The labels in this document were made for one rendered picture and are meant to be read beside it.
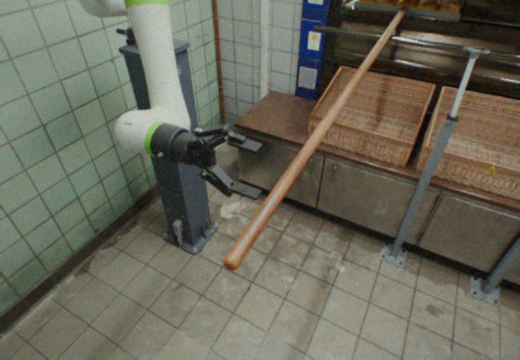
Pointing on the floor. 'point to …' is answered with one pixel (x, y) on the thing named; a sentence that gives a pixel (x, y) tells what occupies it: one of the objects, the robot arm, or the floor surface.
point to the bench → (378, 192)
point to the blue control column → (307, 44)
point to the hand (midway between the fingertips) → (254, 172)
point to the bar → (487, 289)
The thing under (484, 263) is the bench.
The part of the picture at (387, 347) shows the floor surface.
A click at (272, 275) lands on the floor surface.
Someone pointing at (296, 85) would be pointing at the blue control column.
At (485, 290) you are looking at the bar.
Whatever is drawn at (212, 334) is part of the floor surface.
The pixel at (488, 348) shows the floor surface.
